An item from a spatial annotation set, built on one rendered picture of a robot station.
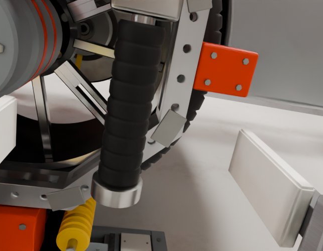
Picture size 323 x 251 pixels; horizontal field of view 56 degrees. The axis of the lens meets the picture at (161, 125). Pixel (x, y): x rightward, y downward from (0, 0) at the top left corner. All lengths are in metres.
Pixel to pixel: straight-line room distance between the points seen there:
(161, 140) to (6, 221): 0.28
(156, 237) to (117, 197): 1.08
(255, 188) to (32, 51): 0.27
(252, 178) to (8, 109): 0.13
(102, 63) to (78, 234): 0.56
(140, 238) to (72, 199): 0.81
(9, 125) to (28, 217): 0.39
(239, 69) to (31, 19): 0.29
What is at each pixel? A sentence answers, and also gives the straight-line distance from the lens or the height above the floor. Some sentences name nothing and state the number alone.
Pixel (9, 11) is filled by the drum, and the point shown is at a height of 0.88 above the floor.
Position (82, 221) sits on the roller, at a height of 0.54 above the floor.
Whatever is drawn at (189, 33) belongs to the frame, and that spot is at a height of 0.89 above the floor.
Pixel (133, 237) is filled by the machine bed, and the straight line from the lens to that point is 1.31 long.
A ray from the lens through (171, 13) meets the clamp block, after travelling 0.22.
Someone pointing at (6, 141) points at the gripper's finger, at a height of 0.83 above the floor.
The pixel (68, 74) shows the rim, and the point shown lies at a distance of 0.56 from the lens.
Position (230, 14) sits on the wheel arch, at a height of 0.96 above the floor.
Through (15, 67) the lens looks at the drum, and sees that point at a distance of 0.32.
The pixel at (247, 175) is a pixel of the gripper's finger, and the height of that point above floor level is 0.83.
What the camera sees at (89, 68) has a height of 0.73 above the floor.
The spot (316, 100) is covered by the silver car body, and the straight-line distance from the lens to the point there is 1.06.
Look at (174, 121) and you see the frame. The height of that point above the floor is 0.76.
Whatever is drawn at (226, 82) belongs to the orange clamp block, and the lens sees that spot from 0.47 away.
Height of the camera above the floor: 0.89
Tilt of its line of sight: 18 degrees down
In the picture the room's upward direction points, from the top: 11 degrees clockwise
